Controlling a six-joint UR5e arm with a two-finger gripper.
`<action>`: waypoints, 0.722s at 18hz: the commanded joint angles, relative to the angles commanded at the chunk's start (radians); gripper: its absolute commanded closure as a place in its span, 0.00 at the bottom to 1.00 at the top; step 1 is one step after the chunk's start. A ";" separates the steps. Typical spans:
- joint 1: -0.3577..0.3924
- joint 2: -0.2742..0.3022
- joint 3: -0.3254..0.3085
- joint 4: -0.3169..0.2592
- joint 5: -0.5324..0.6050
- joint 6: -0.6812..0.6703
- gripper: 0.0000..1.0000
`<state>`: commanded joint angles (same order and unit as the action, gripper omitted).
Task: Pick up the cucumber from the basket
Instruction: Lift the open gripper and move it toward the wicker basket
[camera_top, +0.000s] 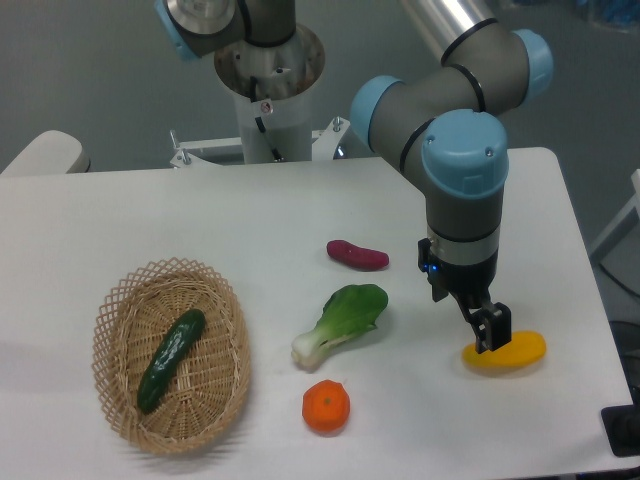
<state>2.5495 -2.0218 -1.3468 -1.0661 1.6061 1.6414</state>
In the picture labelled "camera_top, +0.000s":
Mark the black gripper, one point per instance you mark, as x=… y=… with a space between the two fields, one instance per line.
x=469 y=286

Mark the yellow mango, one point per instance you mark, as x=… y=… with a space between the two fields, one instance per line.
x=525 y=349

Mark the black box at table edge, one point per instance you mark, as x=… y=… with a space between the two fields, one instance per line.
x=621 y=424

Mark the purple sweet potato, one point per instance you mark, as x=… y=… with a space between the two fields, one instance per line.
x=356 y=257

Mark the green cucumber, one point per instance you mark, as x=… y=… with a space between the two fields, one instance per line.
x=173 y=348

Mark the green bok choy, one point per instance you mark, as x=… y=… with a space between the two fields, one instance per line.
x=350 y=312

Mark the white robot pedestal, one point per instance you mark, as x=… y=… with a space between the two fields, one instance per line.
x=271 y=88

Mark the woven wicker basket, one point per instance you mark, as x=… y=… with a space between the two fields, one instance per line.
x=210 y=386

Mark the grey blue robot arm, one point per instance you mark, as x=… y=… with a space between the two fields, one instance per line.
x=441 y=133

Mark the white chair armrest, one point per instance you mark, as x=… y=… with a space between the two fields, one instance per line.
x=50 y=153

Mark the orange tangerine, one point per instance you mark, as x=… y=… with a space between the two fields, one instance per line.
x=326 y=407

